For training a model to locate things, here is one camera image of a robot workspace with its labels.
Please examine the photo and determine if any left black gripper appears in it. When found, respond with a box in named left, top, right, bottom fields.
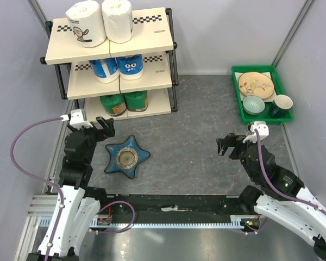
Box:
left=68, top=116, right=115, bottom=163

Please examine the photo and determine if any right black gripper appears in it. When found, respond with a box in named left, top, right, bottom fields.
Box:
left=215, top=132, right=261, bottom=182

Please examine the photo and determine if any green roll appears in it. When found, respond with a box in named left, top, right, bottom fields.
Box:
left=123, top=91, right=148, bottom=111
left=100, top=94, right=127, bottom=116

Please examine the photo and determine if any green roll front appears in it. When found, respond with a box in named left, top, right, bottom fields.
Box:
left=123, top=91, right=148, bottom=111

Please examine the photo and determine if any blue roll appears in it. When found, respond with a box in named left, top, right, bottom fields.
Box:
left=116, top=54, right=143, bottom=80
left=89, top=58, right=120, bottom=83

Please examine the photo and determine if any white cartoon-print roll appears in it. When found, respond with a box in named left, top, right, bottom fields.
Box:
left=66, top=1, right=106, bottom=48

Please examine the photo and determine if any plain white roll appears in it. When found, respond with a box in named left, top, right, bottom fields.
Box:
left=102, top=1, right=133, bottom=44

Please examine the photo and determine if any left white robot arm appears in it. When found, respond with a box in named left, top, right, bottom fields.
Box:
left=27, top=116, right=115, bottom=260

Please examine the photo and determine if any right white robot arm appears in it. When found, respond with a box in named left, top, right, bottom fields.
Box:
left=216, top=129, right=326, bottom=260

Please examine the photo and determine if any beige three-tier shelf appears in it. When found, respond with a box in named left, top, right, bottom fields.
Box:
left=40, top=7, right=179, bottom=122

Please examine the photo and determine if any blue star-shaped dish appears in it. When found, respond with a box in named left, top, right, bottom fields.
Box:
left=104, top=135, right=151, bottom=179

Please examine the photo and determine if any celadon ceramic bowl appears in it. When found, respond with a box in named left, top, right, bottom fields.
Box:
left=242, top=96, right=265, bottom=115

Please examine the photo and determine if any dark green white-lined cup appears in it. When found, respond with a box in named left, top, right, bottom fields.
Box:
left=268, top=95, right=293, bottom=119

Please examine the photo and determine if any bird-painted ceramic plate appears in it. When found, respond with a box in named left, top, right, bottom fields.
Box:
left=238, top=72, right=274, bottom=100

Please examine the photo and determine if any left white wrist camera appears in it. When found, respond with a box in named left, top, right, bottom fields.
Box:
left=61, top=109, right=93, bottom=130

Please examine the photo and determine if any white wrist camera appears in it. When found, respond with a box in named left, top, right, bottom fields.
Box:
left=61, top=109, right=93, bottom=130
left=242, top=121, right=269, bottom=143

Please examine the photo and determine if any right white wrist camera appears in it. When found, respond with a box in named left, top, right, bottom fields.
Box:
left=242, top=121, right=269, bottom=143

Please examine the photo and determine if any slotted cable duct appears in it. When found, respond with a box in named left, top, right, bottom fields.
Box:
left=90, top=216, right=255, bottom=231

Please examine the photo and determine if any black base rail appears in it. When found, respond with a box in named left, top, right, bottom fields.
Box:
left=100, top=194, right=257, bottom=223

